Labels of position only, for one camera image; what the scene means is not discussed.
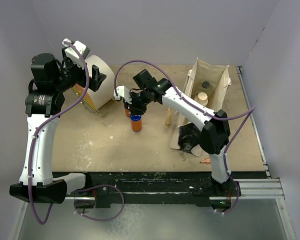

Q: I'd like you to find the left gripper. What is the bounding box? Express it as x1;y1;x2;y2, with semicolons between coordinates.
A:
53;48;106;93

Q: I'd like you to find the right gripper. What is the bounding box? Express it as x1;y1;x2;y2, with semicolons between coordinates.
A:
125;89;151;116

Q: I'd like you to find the bright blue orange pump bottle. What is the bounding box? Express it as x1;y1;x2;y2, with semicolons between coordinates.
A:
130;115;142;132

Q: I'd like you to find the white bottle wooden cap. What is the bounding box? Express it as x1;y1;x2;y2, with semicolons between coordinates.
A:
194;92;209;107

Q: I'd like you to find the clear square bottle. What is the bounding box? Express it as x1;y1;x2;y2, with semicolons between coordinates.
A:
201;81;211;90

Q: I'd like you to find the canvas tote bag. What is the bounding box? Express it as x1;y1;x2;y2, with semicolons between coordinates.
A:
170;59;232;157

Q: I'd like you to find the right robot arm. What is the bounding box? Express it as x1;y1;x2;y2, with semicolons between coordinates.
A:
128;69;231;196

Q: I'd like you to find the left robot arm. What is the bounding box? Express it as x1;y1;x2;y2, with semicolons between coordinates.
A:
9;47;106;204

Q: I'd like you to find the dark blue orange pump bottle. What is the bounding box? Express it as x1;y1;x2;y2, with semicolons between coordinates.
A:
124;103;130;118

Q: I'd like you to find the white cylindrical box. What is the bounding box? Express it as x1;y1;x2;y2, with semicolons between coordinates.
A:
82;55;115;113

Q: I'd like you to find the wooden cone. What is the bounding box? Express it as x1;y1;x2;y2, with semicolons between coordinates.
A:
164;107;172;127

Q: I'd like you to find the orange highlighter pen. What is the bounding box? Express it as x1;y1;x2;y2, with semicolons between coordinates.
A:
200;157;211;164

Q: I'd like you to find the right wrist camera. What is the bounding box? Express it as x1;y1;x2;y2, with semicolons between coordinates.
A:
113;85;132;104

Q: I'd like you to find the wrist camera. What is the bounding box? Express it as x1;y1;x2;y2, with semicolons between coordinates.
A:
62;38;90;69
113;85;132;104

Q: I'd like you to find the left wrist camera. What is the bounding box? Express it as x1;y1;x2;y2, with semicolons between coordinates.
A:
62;38;90;69

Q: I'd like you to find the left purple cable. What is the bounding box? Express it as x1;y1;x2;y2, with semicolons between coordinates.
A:
28;39;126;225

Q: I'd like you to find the purple cable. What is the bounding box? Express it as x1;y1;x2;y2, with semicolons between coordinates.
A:
28;39;126;225
114;59;256;216

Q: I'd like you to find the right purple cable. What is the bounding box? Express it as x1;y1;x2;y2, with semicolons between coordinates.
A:
114;59;256;216

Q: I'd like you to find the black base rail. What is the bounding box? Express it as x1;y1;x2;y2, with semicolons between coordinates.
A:
70;171;267;208

